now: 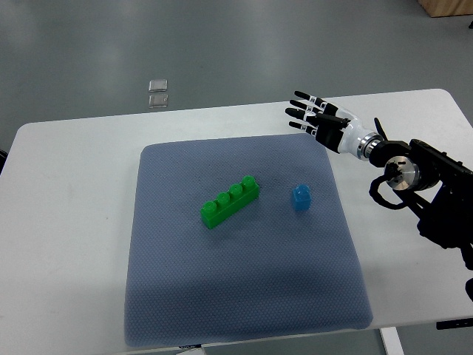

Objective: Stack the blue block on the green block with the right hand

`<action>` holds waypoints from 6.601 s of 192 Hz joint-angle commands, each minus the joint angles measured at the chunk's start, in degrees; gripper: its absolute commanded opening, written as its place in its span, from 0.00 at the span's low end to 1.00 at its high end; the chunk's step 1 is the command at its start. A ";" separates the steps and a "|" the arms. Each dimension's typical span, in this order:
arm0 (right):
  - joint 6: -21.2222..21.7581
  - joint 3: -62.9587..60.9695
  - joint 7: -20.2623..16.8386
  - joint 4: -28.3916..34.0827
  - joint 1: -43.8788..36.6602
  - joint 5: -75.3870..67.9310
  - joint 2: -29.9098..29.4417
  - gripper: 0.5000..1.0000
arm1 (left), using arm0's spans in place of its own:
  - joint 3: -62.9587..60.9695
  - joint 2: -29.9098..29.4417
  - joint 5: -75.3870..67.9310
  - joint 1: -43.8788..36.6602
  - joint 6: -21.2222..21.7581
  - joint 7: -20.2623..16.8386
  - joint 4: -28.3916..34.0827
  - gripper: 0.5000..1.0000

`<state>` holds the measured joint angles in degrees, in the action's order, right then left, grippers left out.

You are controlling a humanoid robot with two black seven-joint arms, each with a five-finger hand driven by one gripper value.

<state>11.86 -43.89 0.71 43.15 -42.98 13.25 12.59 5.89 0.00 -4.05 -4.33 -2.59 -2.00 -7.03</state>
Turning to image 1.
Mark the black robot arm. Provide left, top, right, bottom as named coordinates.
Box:
left=365, top=118, right=472, bottom=270

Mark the black object at left edge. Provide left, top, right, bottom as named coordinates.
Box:
left=0, top=149, right=8, bottom=173

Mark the wooden box corner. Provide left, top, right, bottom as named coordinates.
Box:
left=418, top=0, right=472, bottom=18

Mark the blue-grey textured mat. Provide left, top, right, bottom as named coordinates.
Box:
left=124, top=133, right=372, bottom=347

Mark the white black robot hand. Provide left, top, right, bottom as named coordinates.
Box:
left=285, top=91, right=381, bottom=160

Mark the small blue block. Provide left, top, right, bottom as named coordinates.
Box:
left=291, top=184, right=312, bottom=211

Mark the long green block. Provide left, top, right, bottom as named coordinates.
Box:
left=200, top=175, right=259, bottom=229

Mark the upper metal floor plate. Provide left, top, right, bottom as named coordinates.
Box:
left=149, top=78, right=168, bottom=92

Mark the black table control panel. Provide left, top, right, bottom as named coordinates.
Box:
left=436, top=318, right=473, bottom=330

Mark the white table leg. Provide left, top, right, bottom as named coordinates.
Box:
left=379, top=327, right=404, bottom=355

